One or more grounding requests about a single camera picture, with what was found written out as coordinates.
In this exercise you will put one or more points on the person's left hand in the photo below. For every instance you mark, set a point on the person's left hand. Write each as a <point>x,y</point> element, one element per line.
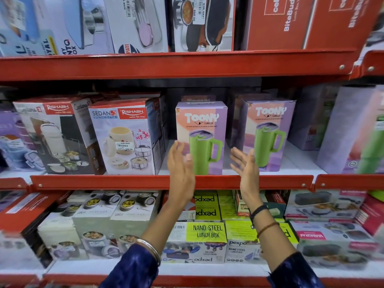
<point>180,176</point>

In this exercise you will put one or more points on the person's right hand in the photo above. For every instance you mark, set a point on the person's right hand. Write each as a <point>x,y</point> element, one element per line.
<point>249,179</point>

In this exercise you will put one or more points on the person's left thumb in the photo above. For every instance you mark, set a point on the person's left thumb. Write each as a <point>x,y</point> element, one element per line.
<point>189,161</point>

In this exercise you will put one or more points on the person's right thumb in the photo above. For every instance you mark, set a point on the person's right thumb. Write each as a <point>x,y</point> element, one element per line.
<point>252,158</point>

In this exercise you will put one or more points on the person's left forearm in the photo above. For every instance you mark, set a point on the person's left forearm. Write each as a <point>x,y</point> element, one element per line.
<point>169,224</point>

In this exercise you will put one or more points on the person's right forearm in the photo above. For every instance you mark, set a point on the person's right forearm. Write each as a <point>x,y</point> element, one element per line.
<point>270,236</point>

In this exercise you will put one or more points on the purple green tumbler box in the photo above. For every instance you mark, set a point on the purple green tumbler box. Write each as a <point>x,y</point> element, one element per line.
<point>198,98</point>
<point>235,116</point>
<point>270,128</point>
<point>207,122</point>

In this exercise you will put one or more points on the black wrist band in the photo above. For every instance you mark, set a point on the black wrist band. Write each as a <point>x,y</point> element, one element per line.
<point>258,211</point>

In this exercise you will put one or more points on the dark green small carton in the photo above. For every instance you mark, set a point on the dark green small carton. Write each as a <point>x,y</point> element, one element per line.
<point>274,206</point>

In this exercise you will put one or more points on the tall purple bottle box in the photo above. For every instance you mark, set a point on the tall purple bottle box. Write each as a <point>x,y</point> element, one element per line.
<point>309,116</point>

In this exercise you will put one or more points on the long red metal shelf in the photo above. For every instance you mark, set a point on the long red metal shelf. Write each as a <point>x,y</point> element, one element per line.
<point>120,182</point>
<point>180,64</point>

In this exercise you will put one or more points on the white floral lunch pack box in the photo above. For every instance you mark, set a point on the white floral lunch pack box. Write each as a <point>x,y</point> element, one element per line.
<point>120,137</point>

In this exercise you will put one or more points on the stack of yellow lunch cartons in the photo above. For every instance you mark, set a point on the stack of yellow lunch cartons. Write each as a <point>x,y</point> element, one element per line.
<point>204,236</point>

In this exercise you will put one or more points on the pale green tiffin carton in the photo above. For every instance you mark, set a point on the pale green tiffin carton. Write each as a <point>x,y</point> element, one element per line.
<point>132,218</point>
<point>93,218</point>
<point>58,233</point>

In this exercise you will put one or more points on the white red grey lunchbox carton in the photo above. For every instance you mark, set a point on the white red grey lunchbox carton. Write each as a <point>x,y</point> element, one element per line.
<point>333,245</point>
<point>324,205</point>

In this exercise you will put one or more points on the silver bangle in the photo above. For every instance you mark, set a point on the silver bangle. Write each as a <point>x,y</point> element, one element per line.
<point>150,249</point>

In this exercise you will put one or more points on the short red metal shelf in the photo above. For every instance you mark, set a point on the short red metal shelf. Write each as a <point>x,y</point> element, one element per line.
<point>369,64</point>
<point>348,182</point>
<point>13,183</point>

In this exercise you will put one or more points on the large purple green bottle box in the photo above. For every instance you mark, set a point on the large purple green bottle box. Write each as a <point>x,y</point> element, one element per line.
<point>351,128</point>

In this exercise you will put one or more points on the dark blue patterned sleeve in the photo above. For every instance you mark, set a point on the dark blue patterned sleeve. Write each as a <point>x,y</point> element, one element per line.
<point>135,269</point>
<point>295,274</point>

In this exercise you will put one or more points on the red white flat carton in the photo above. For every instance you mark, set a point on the red white flat carton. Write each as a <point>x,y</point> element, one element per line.
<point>370,214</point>

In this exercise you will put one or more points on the white grey lunch carrier box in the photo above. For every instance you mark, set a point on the white grey lunch carrier box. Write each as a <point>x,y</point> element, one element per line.
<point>57,128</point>

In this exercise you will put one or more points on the plain red lunch box carton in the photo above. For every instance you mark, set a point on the plain red lunch box carton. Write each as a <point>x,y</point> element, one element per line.
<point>276,23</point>
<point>342,20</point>

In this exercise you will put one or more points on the white black bag tiffin carton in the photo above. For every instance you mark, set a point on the white black bag tiffin carton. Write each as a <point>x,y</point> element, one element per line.
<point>204,23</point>

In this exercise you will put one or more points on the white steel tiffin carton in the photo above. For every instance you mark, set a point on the white steel tiffin carton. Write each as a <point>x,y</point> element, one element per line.
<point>135,23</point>

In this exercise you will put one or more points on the red carton with white label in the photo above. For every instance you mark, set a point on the red carton with white label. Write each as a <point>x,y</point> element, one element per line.
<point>24,211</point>

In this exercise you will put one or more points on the purple blue lunch box carton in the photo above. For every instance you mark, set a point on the purple blue lunch box carton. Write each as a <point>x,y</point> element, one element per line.
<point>15,140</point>

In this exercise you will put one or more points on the white blue lunch box carton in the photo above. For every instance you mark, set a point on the white blue lunch box carton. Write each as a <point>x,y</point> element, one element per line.
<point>75,23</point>

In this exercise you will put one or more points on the light blue lunch box carton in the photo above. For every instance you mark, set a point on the light blue lunch box carton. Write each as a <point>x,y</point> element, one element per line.
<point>21,26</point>

